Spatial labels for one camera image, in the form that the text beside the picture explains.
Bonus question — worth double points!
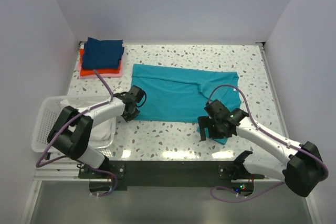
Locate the white t shirt in basket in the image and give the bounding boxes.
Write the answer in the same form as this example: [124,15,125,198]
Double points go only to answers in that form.
[60,99,116,142]

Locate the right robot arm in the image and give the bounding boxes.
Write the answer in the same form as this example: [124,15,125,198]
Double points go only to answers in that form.
[197,100,328,197]

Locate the white plastic basket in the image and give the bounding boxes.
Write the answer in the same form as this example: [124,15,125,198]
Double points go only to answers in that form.
[32,95,116,153]

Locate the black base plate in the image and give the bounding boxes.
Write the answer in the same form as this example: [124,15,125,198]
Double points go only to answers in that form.
[77,161,264,193]

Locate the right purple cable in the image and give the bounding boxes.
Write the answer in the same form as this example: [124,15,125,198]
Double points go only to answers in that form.
[206,84,329,204]

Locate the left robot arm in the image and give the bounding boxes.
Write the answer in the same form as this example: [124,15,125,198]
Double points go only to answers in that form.
[47,86,147,178]

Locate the folded orange t shirt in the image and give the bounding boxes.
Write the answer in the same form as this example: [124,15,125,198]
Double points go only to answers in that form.
[79,49,123,77]

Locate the teal t shirt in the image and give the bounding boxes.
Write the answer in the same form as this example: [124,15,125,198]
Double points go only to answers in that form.
[130,63,242,145]

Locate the purple cable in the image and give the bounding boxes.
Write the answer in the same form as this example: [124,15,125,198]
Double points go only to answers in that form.
[35,69,124,198]
[206,84,329,204]

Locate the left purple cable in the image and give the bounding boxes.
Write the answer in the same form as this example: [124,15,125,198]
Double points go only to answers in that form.
[35,69,124,198]

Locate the folded pink t shirt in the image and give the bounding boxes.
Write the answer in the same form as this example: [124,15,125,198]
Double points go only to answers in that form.
[77,48,123,79]

